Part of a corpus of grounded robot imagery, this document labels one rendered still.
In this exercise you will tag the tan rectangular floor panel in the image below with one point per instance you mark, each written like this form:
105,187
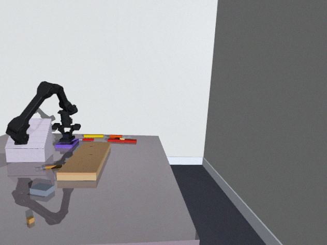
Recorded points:
86,163

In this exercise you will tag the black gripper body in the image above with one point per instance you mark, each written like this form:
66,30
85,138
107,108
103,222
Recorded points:
66,124

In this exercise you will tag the small orange-brown block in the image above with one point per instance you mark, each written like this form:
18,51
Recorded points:
30,219

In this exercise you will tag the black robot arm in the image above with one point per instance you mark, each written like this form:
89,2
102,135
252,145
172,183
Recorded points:
18,126

